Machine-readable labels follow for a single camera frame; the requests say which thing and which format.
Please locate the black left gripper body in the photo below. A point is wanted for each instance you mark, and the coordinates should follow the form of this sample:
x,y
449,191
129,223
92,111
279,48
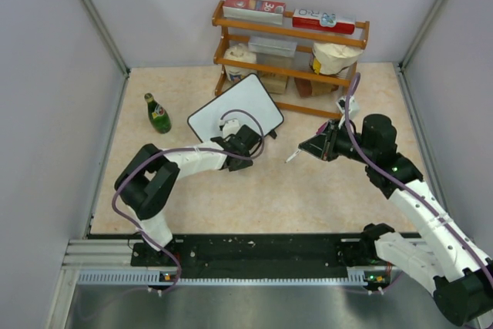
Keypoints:
x,y
243,162

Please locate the clear plastic container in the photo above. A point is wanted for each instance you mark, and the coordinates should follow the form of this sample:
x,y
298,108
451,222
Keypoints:
x,y
274,52

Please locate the white whiteboard black frame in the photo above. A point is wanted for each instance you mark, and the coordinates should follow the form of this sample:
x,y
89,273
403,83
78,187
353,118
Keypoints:
x,y
248,102

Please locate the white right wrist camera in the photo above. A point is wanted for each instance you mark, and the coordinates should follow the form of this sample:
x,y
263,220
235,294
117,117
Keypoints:
x,y
351,107

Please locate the white marker pen magenta cap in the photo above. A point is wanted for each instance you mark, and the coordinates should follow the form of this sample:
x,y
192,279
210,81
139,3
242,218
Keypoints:
x,y
301,146

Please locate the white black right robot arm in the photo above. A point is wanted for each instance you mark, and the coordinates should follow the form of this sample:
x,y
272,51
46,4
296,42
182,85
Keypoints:
x,y
453,270

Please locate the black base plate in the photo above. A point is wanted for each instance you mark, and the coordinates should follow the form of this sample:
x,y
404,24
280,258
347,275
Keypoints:
x,y
261,256

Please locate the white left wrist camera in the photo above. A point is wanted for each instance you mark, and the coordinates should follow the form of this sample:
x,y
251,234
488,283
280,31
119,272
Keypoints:
x,y
229,127

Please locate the white wrapped jar right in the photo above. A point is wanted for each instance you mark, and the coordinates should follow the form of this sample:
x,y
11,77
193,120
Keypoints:
x,y
330,58

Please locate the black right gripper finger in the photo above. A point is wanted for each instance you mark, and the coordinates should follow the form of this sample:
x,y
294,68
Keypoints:
x,y
321,134
316,150

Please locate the red white box right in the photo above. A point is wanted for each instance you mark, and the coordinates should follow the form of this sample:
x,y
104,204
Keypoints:
x,y
323,21

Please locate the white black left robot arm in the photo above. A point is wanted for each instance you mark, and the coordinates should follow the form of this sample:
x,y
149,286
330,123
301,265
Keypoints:
x,y
148,180

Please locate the grey slotted cable duct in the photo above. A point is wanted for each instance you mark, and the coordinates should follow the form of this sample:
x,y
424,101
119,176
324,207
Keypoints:
x,y
355,278

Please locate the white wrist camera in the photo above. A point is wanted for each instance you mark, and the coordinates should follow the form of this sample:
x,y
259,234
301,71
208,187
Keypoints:
x,y
229,127
351,107

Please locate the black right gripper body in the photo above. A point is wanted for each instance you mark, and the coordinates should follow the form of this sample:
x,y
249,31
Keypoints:
x,y
330,151

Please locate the red white box left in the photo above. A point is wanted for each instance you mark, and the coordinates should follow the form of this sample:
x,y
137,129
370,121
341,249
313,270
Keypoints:
x,y
263,11

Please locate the tan cardboard box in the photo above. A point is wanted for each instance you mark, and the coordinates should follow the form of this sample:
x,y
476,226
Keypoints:
x,y
274,83

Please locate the brown bread package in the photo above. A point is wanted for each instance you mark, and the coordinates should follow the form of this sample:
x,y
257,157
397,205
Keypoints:
x,y
308,88

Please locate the red white box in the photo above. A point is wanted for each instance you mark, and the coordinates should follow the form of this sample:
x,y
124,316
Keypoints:
x,y
323,21
263,11

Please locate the green glass bottle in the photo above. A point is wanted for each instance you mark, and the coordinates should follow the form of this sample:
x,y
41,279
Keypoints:
x,y
158,116

